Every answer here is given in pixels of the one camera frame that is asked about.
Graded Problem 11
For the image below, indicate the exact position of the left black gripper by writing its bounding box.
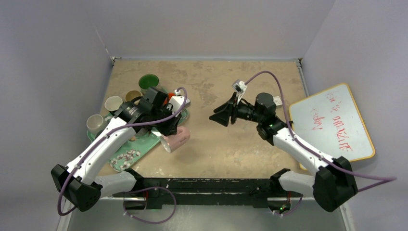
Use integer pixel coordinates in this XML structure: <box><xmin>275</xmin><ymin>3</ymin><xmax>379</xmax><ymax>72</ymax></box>
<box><xmin>150</xmin><ymin>103</ymin><xmax>181</xmax><ymax>136</ymax></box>

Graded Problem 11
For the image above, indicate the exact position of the pink faceted mug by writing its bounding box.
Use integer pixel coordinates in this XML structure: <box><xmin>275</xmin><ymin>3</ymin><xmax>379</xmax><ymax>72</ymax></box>
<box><xmin>160</xmin><ymin>126</ymin><xmax>191</xmax><ymax>153</ymax></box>

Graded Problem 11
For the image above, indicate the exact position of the orange mug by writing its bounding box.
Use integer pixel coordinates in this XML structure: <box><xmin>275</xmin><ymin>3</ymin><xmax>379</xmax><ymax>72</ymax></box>
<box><xmin>167</xmin><ymin>93</ymin><xmax>176</xmax><ymax>99</ymax></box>

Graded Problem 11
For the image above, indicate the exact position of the beige round mug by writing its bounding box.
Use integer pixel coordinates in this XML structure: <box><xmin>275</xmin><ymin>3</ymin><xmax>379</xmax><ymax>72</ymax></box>
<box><xmin>125</xmin><ymin>90</ymin><xmax>143</xmax><ymax>102</ymax></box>

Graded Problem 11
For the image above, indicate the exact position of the cream floral mug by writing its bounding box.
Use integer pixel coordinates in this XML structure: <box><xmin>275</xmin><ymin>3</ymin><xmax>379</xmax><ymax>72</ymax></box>
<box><xmin>138</xmin><ymin>74</ymin><xmax>160</xmax><ymax>91</ymax></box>

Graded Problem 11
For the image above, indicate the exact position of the black mug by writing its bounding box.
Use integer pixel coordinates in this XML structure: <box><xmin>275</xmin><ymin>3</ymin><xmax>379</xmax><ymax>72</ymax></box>
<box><xmin>104</xmin><ymin>96</ymin><xmax>123</xmax><ymax>115</ymax></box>

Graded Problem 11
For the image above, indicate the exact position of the white-grey mug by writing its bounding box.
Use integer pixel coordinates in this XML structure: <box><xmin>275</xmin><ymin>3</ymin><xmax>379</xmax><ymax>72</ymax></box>
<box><xmin>86</xmin><ymin>114</ymin><xmax>112</xmax><ymax>137</ymax></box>

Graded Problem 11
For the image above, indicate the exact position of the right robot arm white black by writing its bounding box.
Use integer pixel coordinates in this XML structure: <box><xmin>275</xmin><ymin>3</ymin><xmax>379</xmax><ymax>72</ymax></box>
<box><xmin>209</xmin><ymin>92</ymin><xmax>358</xmax><ymax>212</ymax></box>

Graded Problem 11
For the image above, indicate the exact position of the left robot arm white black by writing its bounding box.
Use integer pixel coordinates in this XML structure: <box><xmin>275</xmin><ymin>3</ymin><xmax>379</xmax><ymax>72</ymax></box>
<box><xmin>51</xmin><ymin>87</ymin><xmax>190</xmax><ymax>216</ymax></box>

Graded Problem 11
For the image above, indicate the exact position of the green floral tray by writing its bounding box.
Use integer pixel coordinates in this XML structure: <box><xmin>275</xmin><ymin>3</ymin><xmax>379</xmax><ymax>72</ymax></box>
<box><xmin>107</xmin><ymin>99</ymin><xmax>191</xmax><ymax>172</ymax></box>

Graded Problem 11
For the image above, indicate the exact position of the small red white box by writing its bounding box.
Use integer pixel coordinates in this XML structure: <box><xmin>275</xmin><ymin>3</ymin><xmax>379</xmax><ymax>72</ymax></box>
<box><xmin>273</xmin><ymin>96</ymin><xmax>283</xmax><ymax>108</ymax></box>

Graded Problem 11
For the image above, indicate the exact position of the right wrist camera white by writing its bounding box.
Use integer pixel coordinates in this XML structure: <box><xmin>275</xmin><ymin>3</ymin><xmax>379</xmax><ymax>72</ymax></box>
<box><xmin>232</xmin><ymin>79</ymin><xmax>247</xmax><ymax>104</ymax></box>

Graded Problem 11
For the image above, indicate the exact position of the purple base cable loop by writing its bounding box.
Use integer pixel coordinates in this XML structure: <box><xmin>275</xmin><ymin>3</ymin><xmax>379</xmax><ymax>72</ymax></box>
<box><xmin>123</xmin><ymin>186</ymin><xmax>178</xmax><ymax>225</ymax></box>

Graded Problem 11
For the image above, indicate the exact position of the whiteboard with yellow frame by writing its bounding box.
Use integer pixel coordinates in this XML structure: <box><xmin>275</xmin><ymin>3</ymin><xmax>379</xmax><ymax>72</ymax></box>
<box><xmin>289</xmin><ymin>83</ymin><xmax>376</xmax><ymax>162</ymax></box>

